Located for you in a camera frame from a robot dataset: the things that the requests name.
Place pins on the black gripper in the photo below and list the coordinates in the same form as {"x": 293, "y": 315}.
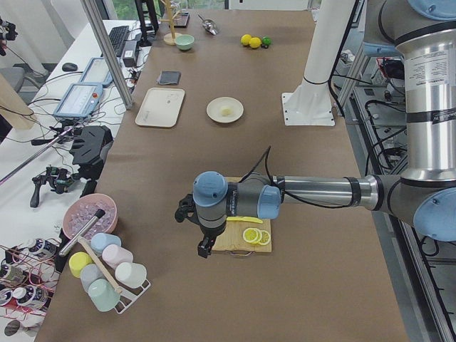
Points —
{"x": 209, "y": 235}

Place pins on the cream round plate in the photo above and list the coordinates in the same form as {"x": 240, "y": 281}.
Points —
{"x": 225, "y": 110}

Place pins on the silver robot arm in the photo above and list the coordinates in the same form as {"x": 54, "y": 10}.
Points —
{"x": 423, "y": 195}
{"x": 406, "y": 28}

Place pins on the cream rabbit tray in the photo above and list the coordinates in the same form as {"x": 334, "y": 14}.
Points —
{"x": 160, "y": 107}

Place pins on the black glass tray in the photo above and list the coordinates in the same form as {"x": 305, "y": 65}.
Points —
{"x": 181, "y": 20}

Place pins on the wooden cutting board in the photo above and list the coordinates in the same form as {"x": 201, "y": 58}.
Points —
{"x": 243, "y": 199}

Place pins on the lemon slices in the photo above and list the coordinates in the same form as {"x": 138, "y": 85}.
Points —
{"x": 256, "y": 236}

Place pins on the yellow plastic knife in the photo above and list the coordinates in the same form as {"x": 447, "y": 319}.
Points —
{"x": 245, "y": 219}

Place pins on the white pastel cup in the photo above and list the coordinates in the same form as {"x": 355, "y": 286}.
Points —
{"x": 131, "y": 274}

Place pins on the metal cup rack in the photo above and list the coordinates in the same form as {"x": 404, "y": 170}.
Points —
{"x": 129, "y": 296}

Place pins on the pink pastel cup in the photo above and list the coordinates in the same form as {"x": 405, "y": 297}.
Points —
{"x": 113, "y": 255}

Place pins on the wooden stick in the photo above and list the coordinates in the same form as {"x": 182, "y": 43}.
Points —
{"x": 84, "y": 243}

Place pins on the blue pastel cup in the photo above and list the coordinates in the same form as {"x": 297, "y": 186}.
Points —
{"x": 101, "y": 240}

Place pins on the mint pastel cup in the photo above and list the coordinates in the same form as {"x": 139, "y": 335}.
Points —
{"x": 103, "y": 295}

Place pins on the grey pastel cup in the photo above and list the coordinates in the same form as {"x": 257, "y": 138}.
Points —
{"x": 89, "y": 274}

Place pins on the yellow pastel cup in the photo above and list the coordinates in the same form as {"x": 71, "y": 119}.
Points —
{"x": 78, "y": 262}

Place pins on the pink ice bowl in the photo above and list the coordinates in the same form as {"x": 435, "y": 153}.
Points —
{"x": 84, "y": 209}

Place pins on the grey folded cloth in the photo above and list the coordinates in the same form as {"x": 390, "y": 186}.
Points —
{"x": 169, "y": 78}

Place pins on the lower teach pendant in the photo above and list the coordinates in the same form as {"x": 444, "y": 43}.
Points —
{"x": 79, "y": 101}

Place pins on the teach pendant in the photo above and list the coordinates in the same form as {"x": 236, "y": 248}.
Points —
{"x": 79, "y": 101}
{"x": 97, "y": 71}

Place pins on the upper teach pendant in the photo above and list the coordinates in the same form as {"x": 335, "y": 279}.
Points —
{"x": 97, "y": 71}

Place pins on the mint green bowl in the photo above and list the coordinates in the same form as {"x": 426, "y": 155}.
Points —
{"x": 184, "y": 42}

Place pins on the upper yellow lemon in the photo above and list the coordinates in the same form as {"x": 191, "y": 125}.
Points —
{"x": 245, "y": 39}

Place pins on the yellow lemon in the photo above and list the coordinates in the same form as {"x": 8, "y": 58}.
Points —
{"x": 255, "y": 42}
{"x": 245, "y": 39}

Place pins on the lower yellow lemon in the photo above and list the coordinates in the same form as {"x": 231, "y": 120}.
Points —
{"x": 255, "y": 42}

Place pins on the wooden cup stand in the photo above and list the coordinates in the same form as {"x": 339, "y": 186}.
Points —
{"x": 171, "y": 13}

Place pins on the green lime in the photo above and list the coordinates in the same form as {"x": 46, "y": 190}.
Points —
{"x": 266, "y": 41}

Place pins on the silver metal scoop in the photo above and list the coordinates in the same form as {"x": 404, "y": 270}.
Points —
{"x": 209, "y": 25}

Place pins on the black computer mouse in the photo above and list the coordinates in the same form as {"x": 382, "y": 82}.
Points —
{"x": 69, "y": 67}

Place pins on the black keyboard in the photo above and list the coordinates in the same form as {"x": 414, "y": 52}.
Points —
{"x": 118, "y": 36}

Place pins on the metal ice scoop handle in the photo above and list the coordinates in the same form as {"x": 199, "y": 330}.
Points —
{"x": 91, "y": 222}

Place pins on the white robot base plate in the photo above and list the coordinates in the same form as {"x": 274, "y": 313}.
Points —
{"x": 302, "y": 109}

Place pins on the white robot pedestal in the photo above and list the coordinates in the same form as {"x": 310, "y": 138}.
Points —
{"x": 334, "y": 18}

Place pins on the aluminium frame post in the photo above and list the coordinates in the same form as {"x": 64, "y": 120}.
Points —
{"x": 94, "y": 18}

